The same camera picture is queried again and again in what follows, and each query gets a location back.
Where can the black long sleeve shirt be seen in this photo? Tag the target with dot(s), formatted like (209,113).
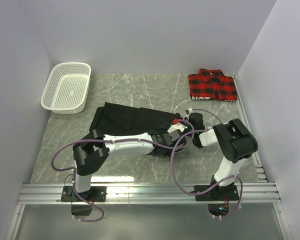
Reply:
(120,120)

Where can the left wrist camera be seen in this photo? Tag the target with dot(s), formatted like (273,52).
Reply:
(178,124)

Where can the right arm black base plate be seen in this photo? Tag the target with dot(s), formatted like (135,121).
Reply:
(227,193)

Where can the black box under rail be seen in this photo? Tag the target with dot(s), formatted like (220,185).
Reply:
(81,210)

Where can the folded black shirt under plaid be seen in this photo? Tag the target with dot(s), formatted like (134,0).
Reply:
(200,98)

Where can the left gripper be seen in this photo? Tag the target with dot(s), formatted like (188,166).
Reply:
(170,152)

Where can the aluminium front rail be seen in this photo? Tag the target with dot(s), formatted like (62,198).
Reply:
(133,193)

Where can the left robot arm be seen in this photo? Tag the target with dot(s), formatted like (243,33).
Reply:
(90,156)

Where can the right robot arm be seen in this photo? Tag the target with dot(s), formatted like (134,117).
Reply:
(236,142)

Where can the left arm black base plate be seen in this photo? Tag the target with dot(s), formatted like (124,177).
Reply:
(95,194)

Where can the red black plaid shirt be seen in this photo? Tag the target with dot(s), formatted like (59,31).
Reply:
(213,84)

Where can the white perforated plastic basket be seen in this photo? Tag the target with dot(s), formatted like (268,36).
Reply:
(67,88)

